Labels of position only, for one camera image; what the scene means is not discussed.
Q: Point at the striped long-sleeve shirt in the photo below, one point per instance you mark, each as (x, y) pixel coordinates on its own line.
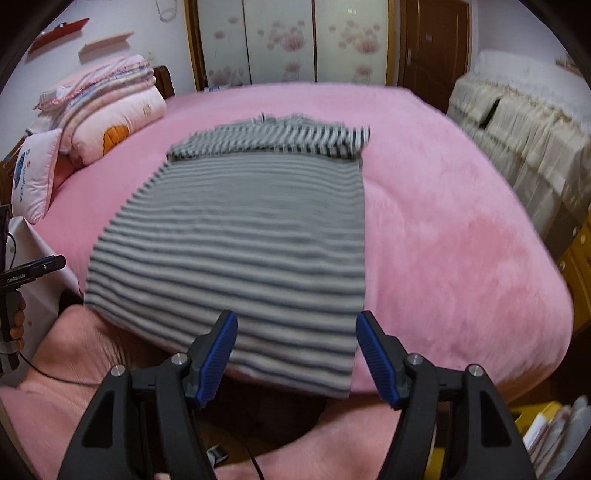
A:
(231, 230)

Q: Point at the pink ruffled pillow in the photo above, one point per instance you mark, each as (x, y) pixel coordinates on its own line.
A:
(87, 78)

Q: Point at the person's pink fleece clothing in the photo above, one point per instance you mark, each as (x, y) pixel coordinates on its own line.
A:
(69, 350)

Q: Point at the pink fleece bed blanket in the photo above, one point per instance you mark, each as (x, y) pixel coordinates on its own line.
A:
(438, 230)

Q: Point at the stack of books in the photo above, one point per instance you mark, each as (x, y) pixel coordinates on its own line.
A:
(567, 61)

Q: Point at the white small pillow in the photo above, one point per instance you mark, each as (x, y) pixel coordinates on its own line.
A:
(37, 175)

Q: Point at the folded striped thin blanket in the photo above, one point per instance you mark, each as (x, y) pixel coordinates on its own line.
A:
(127, 79)

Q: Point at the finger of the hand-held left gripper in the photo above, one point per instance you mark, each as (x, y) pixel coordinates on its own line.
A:
(54, 264)

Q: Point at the white lace cover cloth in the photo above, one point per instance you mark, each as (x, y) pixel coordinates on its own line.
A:
(531, 78)

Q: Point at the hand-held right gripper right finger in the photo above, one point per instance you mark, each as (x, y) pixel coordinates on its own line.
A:
(381, 364)

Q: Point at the light wooden wall shelf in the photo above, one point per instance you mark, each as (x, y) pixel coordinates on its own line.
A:
(106, 44)

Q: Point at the brown wooden door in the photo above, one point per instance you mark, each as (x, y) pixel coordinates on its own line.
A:
(434, 41)

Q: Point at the floral sliding door wardrobe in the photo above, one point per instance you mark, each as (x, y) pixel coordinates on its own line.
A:
(277, 37)

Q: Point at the red wall shelf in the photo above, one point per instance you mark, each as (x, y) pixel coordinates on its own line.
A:
(60, 33)

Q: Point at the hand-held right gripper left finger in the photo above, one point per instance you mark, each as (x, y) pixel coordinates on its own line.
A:
(214, 364)

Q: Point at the yellow wooden drawer cabinet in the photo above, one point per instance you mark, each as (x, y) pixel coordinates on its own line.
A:
(577, 277)

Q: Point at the white ribbed object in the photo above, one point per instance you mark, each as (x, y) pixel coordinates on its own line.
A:
(568, 429)

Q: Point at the folded cartoon print quilt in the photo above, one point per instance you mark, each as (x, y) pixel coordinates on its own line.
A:
(134, 110)

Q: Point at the cream pleated furniture cover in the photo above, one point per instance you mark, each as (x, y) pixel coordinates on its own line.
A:
(521, 152)

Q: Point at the person's left hand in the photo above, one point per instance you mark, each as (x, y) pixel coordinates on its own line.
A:
(19, 318)

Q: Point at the dark wooden headboard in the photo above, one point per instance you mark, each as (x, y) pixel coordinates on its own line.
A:
(164, 83)

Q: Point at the yellow plastic stool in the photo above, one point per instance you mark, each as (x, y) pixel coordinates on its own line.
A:
(535, 413)

